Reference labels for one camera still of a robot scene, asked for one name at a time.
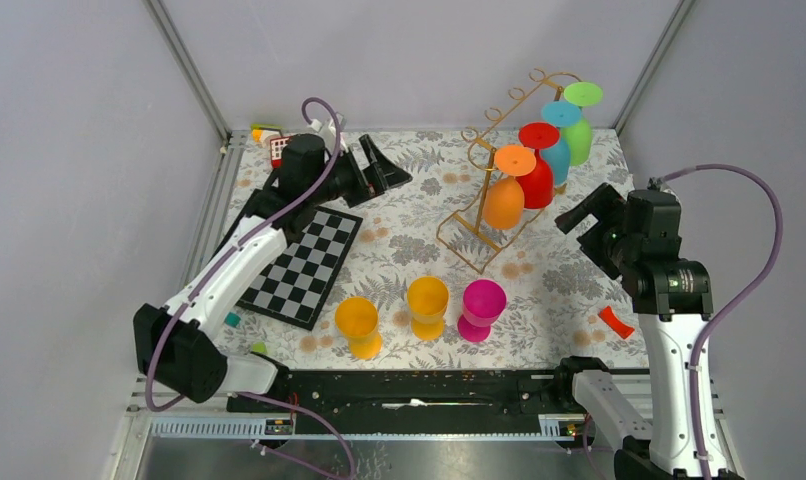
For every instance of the small colourful toy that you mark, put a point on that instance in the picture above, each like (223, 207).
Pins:
(264, 133)

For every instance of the small teal block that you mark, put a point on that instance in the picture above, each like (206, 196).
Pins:
(232, 320)

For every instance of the blue plastic wine glass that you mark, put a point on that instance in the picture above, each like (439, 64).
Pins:
(560, 114)

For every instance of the floral table mat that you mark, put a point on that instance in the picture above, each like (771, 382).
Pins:
(555, 294)

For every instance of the black white checkerboard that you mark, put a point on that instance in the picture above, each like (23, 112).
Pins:
(295, 287)

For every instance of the green plastic wine glass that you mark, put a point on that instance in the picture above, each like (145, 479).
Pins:
(579, 136)

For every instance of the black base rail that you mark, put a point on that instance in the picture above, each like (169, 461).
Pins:
(434, 402)

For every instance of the red curved piece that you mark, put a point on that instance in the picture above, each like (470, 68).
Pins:
(611, 319)

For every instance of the yellow plastic wine glass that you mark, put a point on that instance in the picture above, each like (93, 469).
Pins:
(357, 320)

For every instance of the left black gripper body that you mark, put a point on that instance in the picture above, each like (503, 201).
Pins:
(357, 185)

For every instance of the magenta plastic wine glass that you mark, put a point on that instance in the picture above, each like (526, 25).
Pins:
(483, 302)

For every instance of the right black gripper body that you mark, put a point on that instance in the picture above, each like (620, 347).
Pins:
(607, 245)

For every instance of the gold wire glass rack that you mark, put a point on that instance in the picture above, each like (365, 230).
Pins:
(481, 155)

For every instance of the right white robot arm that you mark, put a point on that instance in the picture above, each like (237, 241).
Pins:
(635, 240)

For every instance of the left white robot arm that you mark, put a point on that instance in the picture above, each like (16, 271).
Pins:
(174, 341)

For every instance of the red plastic wine glass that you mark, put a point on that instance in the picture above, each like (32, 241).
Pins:
(538, 186)

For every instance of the amber plastic wine glass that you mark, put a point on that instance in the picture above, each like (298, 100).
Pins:
(427, 299)

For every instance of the red toy block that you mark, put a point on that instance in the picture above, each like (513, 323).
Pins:
(276, 148)

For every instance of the orange plastic wine glass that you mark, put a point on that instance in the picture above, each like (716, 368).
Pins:
(504, 203)

